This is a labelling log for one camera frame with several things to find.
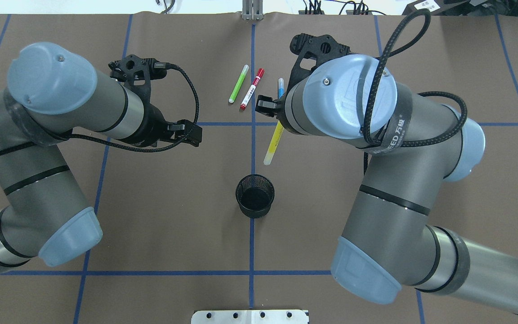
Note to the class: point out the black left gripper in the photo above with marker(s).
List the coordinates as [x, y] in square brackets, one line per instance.
[150, 124]

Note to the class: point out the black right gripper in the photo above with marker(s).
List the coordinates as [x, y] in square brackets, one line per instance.
[266, 105]

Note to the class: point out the blue marker pen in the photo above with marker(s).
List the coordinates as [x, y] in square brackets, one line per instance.
[280, 88]

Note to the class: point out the yellow highlighter pen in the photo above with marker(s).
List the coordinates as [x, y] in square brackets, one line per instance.
[274, 143]

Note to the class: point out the red white marker pen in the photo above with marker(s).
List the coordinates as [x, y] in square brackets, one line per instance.
[252, 89]

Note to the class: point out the green highlighter pen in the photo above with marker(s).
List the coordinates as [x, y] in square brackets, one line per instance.
[238, 85]

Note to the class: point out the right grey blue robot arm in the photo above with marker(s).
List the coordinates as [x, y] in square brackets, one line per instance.
[415, 146]

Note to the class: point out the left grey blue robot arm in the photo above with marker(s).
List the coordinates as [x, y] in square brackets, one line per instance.
[51, 96]

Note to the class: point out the black mesh pen cup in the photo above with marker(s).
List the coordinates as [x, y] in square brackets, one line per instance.
[255, 194]

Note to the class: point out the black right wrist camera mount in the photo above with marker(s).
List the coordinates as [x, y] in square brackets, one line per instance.
[320, 49]

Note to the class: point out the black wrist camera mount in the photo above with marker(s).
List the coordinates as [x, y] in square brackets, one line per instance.
[320, 49]
[137, 74]

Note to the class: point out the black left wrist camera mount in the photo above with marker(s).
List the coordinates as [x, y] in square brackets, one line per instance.
[137, 74]

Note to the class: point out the aluminium frame post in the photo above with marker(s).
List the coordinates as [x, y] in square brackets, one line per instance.
[252, 10]

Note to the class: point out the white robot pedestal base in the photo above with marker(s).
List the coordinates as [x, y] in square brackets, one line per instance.
[292, 316]

